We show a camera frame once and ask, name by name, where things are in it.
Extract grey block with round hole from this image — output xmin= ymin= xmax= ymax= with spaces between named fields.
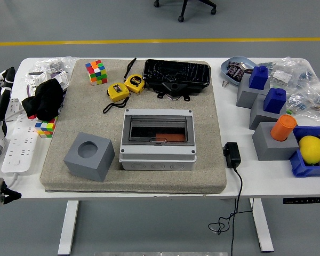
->
xmin=63 ymin=132 xmax=116 ymax=183

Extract transparent hinged box lid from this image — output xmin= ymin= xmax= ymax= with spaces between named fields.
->
xmin=127 ymin=115 xmax=190 ymax=146

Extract orange cylinder battery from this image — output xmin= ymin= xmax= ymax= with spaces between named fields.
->
xmin=156 ymin=132 xmax=186 ymax=142
xmin=270 ymin=114 xmax=298 ymax=141

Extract blue square battery block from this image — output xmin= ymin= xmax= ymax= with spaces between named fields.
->
xmin=263 ymin=88 xmax=287 ymax=113
xmin=249 ymin=65 xmax=269 ymax=90

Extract white power strip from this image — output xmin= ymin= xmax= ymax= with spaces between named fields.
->
xmin=1 ymin=113 xmax=38 ymax=189

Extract small colourful puzzle cube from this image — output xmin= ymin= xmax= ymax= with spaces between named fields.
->
xmin=34 ymin=117 xmax=57 ymax=139

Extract black cloth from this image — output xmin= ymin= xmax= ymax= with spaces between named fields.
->
xmin=21 ymin=78 xmax=65 ymax=121

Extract clear bag of screws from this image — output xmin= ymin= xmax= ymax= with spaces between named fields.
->
xmin=22 ymin=55 xmax=77 ymax=81

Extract grey-brown mat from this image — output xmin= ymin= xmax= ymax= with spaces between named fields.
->
xmin=39 ymin=59 xmax=227 ymax=195

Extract large colourful puzzle cube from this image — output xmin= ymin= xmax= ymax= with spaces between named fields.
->
xmin=85 ymin=59 xmax=108 ymax=86

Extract white table leg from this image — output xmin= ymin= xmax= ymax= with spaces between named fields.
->
xmin=249 ymin=198 xmax=275 ymax=253
xmin=58 ymin=200 xmax=79 ymax=255

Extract yellow tape measure dark label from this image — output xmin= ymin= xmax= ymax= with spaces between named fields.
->
xmin=103 ymin=83 xmax=131 ymax=114

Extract yellow tape measure 5m label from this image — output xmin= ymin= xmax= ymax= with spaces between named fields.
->
xmin=123 ymin=57 xmax=146 ymax=94

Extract black plastic tray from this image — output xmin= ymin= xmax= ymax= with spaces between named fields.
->
xmin=142 ymin=59 xmax=212 ymax=94

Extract black office chair base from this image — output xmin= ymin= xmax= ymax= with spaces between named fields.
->
xmin=153 ymin=0 xmax=217 ymax=23

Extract blue-grey dish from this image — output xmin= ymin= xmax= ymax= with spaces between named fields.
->
xmin=220 ymin=55 xmax=258 ymax=86

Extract black power adapter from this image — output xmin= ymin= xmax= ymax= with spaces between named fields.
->
xmin=222 ymin=141 xmax=242 ymax=169

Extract dark printed packets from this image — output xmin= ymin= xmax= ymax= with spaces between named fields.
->
xmin=226 ymin=61 xmax=253 ymax=81

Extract grey holder block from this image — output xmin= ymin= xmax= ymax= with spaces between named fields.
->
xmin=252 ymin=122 xmax=299 ymax=162
xmin=249 ymin=93 xmax=287 ymax=131
xmin=236 ymin=72 xmax=270 ymax=109

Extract clear bags of parts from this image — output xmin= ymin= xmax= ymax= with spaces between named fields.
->
xmin=258 ymin=56 xmax=320 ymax=90
xmin=286 ymin=89 xmax=320 ymax=117

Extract blue plastic bin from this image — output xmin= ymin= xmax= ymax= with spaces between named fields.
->
xmin=288 ymin=125 xmax=320 ymax=178

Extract yellow lemon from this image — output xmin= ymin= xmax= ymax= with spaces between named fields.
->
xmin=298 ymin=135 xmax=320 ymax=164

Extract black table control panel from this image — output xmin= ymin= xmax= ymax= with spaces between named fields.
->
xmin=283 ymin=197 xmax=320 ymax=205

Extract white switch packaging boxes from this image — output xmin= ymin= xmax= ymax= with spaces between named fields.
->
xmin=26 ymin=69 xmax=70 ymax=97

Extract grey electrical enclosure box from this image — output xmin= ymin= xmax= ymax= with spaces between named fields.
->
xmin=118 ymin=108 xmax=197 ymax=171

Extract black triangular bracket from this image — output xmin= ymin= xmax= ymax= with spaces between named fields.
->
xmin=150 ymin=81 xmax=190 ymax=102

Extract black adapter cord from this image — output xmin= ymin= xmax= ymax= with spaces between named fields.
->
xmin=208 ymin=166 xmax=254 ymax=256

